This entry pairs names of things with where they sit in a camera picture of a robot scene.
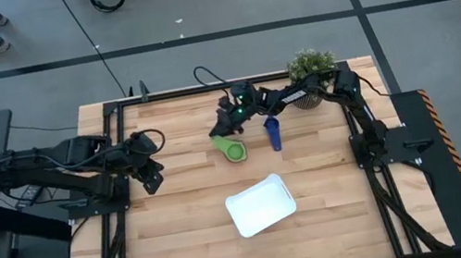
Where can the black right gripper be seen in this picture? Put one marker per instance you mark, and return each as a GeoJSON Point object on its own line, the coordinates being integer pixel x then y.
{"type": "Point", "coordinates": [240, 104]}

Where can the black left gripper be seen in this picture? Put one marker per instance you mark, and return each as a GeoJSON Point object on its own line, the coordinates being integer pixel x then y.
{"type": "Point", "coordinates": [140, 151]}

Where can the green measuring cup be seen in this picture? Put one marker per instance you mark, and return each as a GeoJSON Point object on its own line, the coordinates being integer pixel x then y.
{"type": "Point", "coordinates": [234, 151]}

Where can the small indigo measuring cup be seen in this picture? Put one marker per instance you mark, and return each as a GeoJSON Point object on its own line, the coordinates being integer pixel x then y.
{"type": "Point", "coordinates": [274, 133]}

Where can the white plastic basket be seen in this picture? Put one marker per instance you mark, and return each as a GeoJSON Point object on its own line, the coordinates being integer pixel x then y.
{"type": "Point", "coordinates": [262, 205]}

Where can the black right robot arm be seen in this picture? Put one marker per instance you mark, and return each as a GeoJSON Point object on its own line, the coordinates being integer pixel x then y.
{"type": "Point", "coordinates": [345, 86]}

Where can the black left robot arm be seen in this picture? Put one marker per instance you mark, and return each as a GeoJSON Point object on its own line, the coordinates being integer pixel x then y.
{"type": "Point", "coordinates": [54, 168]}

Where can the potted plant in ribbed pot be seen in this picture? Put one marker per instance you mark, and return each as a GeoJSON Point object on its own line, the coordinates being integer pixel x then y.
{"type": "Point", "coordinates": [311, 64]}

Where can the black power adapter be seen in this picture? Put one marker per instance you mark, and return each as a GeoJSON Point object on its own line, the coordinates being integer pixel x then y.
{"type": "Point", "coordinates": [32, 192]}

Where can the black platform with hazard stripe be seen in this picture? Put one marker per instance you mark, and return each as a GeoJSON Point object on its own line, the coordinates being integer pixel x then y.
{"type": "Point", "coordinates": [446, 186]}

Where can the black metal table frame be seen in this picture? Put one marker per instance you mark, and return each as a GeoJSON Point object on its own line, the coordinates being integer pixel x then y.
{"type": "Point", "coordinates": [187, 91]}

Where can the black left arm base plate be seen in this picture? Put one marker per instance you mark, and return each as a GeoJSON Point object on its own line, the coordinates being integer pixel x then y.
{"type": "Point", "coordinates": [89, 211]}

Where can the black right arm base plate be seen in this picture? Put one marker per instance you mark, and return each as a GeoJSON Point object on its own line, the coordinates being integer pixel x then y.
{"type": "Point", "coordinates": [417, 151]}

